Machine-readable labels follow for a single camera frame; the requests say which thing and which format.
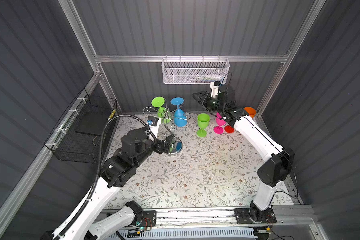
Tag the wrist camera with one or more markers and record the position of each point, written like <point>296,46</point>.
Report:
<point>154,124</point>
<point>215,89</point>

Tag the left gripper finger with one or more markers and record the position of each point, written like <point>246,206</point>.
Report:
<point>169,140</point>
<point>168,149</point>

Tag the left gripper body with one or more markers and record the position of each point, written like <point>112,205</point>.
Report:
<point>149,147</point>

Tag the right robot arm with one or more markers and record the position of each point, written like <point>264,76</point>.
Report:
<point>278,161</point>

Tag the white perforated cable tray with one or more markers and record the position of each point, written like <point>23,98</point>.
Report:
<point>192,233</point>

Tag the pink wine glass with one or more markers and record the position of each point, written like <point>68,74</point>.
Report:
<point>220,123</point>

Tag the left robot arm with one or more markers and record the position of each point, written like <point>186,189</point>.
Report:
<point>111,175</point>

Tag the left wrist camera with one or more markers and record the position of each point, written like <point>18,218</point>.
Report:
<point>154,124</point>

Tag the chrome wine glass rack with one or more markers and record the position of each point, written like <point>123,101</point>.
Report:
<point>171,127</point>

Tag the green wine glass back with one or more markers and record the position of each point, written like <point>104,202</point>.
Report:
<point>161,108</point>

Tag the red wine glass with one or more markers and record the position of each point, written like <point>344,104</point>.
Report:
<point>229,129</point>

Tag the yellow marker in basket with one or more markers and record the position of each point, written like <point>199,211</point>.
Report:
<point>112,114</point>

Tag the orange wine glass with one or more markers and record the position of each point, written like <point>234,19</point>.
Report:
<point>251,111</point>

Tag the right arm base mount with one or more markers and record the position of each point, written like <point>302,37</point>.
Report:
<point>254,216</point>

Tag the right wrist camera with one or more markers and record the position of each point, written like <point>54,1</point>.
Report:
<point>215,89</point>

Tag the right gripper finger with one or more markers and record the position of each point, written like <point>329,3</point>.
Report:
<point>200,96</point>
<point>205,105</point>

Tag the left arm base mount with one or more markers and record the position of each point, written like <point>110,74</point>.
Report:
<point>146,219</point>

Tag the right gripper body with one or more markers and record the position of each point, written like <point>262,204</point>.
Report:
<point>215,107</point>

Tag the blue wine glass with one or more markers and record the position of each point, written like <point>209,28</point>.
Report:
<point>179,113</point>

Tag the black wire wall basket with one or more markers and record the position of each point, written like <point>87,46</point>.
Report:
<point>77,137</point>

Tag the white wire wall basket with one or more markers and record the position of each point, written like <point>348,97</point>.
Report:
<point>198,71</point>

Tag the yellow-green wine glass front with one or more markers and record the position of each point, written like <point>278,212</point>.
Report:
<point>203,122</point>

